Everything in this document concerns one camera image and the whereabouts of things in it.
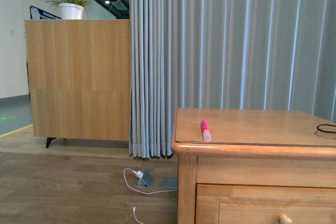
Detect large wooden cabinet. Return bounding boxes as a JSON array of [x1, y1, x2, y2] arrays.
[[25, 19, 131, 143]]

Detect open metal floor socket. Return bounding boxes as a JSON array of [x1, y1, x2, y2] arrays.
[[135, 170, 155, 188]]

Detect wooden drawer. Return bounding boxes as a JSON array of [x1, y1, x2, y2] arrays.
[[195, 185, 335, 223]]

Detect white charger plug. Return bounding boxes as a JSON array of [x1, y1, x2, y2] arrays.
[[133, 171, 144, 179]]

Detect pink highlighter marker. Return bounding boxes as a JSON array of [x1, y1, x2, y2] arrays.
[[201, 120, 212, 142]]

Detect black cable on nightstand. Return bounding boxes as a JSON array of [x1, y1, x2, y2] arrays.
[[316, 123, 336, 134]]

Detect grey pleated curtain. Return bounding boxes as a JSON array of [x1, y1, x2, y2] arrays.
[[129, 0, 335, 158]]

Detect closed metal floor plate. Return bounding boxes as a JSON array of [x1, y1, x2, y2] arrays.
[[160, 177, 178, 189]]

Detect blue wall sign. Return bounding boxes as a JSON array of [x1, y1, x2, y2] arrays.
[[29, 6, 61, 20]]

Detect white charging cable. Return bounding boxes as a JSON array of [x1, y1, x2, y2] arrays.
[[123, 168, 178, 224]]

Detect round wooden drawer knob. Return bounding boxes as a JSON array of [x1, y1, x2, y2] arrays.
[[278, 215, 293, 224]]

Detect wooden nightstand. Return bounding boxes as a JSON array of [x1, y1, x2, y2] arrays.
[[171, 108, 335, 223]]

